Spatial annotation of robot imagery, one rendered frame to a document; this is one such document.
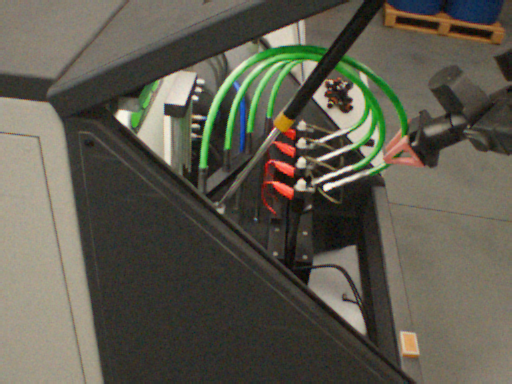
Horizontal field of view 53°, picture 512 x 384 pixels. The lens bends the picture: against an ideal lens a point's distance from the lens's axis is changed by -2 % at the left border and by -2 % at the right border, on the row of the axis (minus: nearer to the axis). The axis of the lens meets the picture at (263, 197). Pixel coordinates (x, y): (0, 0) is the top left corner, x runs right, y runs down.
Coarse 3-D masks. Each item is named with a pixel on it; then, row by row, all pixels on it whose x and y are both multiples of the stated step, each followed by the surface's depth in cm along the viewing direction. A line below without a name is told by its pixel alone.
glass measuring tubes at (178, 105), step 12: (180, 72) 109; (192, 72) 109; (180, 84) 104; (192, 84) 105; (168, 96) 100; (180, 96) 100; (168, 108) 98; (180, 108) 98; (168, 120) 100; (180, 120) 101; (168, 132) 102; (180, 132) 103; (168, 144) 104; (180, 144) 105; (168, 156) 105; (180, 156) 107; (180, 168) 108
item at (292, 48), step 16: (272, 48) 89; (288, 48) 89; (304, 48) 88; (320, 48) 88; (240, 64) 91; (352, 64) 89; (224, 96) 95; (400, 112) 94; (208, 128) 99; (208, 144) 102
